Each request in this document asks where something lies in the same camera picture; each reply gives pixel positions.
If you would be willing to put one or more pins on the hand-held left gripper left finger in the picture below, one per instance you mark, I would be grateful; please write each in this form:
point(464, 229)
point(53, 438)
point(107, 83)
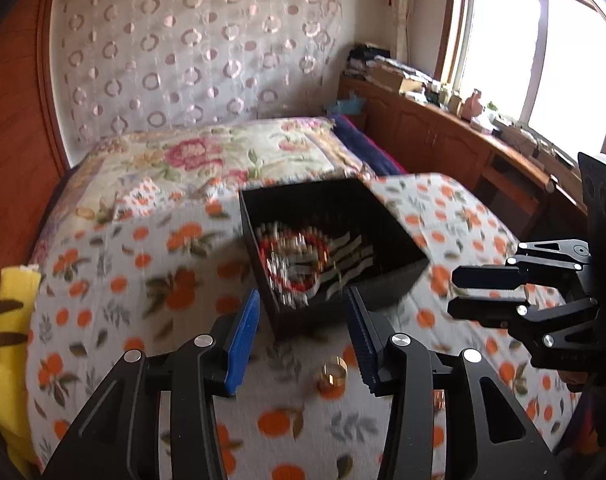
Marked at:
point(245, 340)

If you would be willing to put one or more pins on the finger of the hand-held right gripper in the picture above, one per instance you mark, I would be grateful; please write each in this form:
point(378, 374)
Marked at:
point(483, 277)
point(478, 310)

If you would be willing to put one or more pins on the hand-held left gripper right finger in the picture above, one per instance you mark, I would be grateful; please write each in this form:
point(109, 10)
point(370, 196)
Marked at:
point(363, 345)

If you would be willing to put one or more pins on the wide silver bangle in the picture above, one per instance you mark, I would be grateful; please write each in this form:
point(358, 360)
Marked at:
point(290, 297)

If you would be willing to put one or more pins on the black cardboard box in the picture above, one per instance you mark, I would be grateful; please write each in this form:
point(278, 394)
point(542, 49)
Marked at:
point(393, 280)

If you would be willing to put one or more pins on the silver wavy bangle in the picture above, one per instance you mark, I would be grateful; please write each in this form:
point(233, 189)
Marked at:
point(353, 260)

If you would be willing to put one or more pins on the person's right forearm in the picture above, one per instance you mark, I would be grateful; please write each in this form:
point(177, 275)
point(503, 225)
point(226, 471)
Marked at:
point(603, 410)

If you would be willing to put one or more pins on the person's right hand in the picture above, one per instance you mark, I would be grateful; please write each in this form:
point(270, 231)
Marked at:
point(577, 381)

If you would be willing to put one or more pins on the orange fruit print blanket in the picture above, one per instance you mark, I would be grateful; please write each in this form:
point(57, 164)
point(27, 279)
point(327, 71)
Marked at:
point(133, 285)

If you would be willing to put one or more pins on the wooden cabinet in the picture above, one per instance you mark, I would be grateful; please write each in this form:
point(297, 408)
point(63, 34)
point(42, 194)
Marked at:
point(433, 130)

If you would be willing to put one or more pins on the dark blue blanket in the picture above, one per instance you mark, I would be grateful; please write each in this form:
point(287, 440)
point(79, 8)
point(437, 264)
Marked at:
point(368, 150)

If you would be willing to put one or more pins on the pink figurine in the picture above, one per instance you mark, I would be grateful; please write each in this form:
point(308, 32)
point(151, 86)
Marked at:
point(470, 105)

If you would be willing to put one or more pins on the window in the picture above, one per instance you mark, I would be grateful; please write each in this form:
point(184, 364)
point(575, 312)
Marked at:
point(558, 60)

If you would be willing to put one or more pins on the floral quilt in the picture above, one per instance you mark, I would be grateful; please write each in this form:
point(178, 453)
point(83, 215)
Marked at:
point(193, 155)

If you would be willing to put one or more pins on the teal cloth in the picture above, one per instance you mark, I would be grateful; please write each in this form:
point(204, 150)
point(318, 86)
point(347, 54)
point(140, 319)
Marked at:
point(350, 105)

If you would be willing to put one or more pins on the stack of papers and books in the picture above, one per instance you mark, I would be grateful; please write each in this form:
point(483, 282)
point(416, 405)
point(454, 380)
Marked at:
point(393, 72)

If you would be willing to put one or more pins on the yellow plush toy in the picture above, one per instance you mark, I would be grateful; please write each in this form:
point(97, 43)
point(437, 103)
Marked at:
point(8, 360)

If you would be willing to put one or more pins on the circle pattern sheer cloth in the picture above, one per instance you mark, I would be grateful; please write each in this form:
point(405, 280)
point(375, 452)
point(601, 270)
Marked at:
point(198, 60)

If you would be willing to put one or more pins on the pale window curtain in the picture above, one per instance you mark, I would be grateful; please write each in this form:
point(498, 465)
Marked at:
point(413, 0)

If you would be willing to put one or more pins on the wooden headboard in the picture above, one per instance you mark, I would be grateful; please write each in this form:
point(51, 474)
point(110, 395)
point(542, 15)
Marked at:
point(18, 160)

